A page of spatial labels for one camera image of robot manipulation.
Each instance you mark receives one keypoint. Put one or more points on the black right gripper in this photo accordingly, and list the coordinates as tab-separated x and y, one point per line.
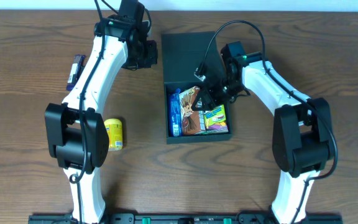
212	90

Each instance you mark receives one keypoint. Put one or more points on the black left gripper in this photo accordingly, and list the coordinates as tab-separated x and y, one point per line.
148	54

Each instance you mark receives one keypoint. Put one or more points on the yellow green Pretz box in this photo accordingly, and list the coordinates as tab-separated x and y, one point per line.
215	120

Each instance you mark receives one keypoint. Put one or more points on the brown Pocky box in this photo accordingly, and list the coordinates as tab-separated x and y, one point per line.
192	122

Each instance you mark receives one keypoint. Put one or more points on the blue cookie package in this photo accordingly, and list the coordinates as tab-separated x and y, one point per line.
174	114

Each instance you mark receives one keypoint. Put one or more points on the dark green flip-lid box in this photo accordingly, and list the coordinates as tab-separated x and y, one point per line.
181	55

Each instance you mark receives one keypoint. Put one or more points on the yellow candy canister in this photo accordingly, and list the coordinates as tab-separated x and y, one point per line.
114	129

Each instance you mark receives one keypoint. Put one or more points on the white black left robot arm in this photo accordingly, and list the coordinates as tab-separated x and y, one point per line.
76	134

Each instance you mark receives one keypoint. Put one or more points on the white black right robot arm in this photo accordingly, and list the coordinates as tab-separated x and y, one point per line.
303	143

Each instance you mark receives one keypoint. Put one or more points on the purple candy bar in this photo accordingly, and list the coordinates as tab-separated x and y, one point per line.
75	72

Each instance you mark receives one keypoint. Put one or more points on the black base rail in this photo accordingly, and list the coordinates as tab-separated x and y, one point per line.
130	218

